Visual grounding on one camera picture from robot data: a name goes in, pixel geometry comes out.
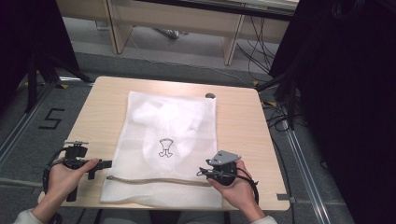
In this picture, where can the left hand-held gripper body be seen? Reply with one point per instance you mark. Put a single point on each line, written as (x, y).
(76, 152)

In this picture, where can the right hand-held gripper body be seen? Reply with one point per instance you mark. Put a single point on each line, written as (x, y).
(224, 172)

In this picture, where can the white mesh laundry bag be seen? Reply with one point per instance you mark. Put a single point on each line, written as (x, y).
(174, 193)

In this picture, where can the person's right hand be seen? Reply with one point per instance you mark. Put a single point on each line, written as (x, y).
(241, 193)

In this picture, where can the person's left hand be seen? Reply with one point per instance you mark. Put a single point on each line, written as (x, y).
(62, 180)

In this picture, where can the white garment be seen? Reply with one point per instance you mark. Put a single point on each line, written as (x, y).
(177, 118)

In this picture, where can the grey tape strip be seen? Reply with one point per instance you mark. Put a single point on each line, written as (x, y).
(285, 197)

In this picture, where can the black metal stand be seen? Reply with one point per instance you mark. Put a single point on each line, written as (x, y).
(31, 87)
(291, 102)

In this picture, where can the black curtain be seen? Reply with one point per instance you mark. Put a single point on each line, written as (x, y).
(28, 37)
(348, 93)

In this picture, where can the white power strip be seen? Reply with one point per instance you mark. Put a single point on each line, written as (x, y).
(169, 32)

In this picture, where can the beige wooden desk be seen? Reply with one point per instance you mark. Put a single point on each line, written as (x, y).
(174, 20)

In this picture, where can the metal floor rail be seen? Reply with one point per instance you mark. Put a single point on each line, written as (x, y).
(303, 168)
(21, 124)

